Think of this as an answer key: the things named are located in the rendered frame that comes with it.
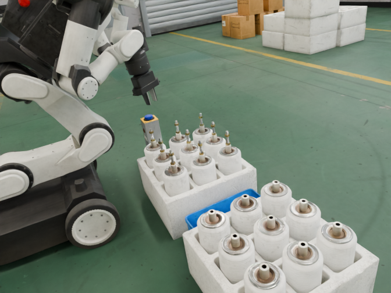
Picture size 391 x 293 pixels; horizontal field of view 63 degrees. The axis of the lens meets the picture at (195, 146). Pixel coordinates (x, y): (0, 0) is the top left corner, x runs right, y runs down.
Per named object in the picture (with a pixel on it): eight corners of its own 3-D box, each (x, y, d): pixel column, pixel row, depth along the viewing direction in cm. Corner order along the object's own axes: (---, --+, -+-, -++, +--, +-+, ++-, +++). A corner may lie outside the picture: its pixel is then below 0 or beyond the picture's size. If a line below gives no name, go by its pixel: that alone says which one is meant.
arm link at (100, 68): (123, 69, 114) (88, 109, 108) (103, 61, 118) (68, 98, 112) (111, 47, 105) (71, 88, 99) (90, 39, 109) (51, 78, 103)
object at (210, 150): (210, 183, 140) (206, 147, 132) (206, 172, 149) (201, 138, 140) (231, 179, 141) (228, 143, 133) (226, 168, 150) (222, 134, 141)
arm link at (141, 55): (134, 65, 115) (121, 34, 109) (118, 64, 122) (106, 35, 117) (156, 53, 121) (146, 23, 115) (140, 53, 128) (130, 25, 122)
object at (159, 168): (155, 194, 138) (147, 158, 130) (173, 184, 143) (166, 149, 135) (168, 203, 131) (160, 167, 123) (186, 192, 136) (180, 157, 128)
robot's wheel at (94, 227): (75, 257, 121) (58, 217, 112) (74, 249, 125) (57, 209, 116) (125, 236, 127) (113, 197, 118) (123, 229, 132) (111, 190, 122)
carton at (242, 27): (255, 36, 463) (254, 14, 449) (241, 39, 455) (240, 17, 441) (244, 34, 488) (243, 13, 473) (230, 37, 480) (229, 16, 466)
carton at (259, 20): (273, 32, 474) (273, 10, 460) (260, 35, 466) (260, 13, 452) (261, 30, 498) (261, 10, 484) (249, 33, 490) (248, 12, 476)
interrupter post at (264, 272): (263, 282, 73) (263, 272, 71) (256, 275, 74) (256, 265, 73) (272, 277, 73) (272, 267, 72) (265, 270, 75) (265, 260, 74)
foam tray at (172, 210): (173, 240, 122) (165, 203, 114) (144, 190, 154) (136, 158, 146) (258, 204, 135) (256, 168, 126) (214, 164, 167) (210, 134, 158)
